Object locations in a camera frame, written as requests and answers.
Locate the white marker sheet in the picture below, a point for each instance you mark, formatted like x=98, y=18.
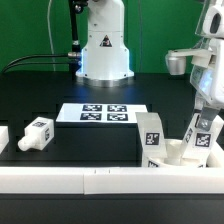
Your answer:
x=99, y=113

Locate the white front fence bar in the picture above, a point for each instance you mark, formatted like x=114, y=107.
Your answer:
x=45, y=180

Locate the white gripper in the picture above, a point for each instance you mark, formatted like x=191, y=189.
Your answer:
x=207, y=75

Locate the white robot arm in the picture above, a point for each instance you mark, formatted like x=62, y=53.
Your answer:
x=105, y=59

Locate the white left fence bar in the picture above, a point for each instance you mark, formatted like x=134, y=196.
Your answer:
x=4, y=137

